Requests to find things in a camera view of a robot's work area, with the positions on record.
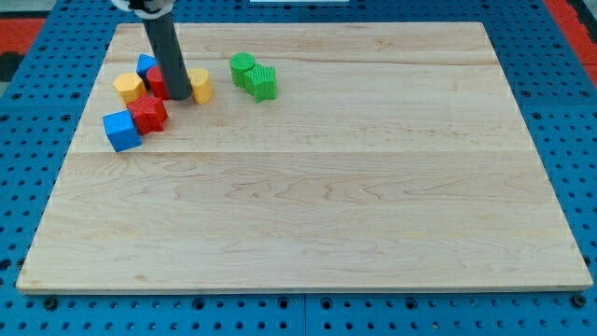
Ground yellow heart block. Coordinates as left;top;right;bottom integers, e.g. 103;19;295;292
187;67;214;105

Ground green star block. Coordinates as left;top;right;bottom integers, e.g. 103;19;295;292
243;64;277;103

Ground red star block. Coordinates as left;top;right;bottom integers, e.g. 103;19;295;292
126;94;169;135

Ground wooden board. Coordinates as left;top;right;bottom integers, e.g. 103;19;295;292
17;22;592;295

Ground green cylinder block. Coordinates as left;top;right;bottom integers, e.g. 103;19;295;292
229;52;256;88

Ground red cylinder block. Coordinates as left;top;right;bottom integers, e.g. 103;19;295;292
146;65;170;100

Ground blue cube block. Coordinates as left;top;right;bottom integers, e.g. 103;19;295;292
103;110;142;152

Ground blue pentagon block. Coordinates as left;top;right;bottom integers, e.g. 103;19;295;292
136;54;158;88

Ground yellow hexagon block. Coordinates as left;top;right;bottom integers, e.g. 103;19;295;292
113;73;146;105

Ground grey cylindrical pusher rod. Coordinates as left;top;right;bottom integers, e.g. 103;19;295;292
143;13;192;101

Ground white rod mount collar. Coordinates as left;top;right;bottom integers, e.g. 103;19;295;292
111;0;174;20

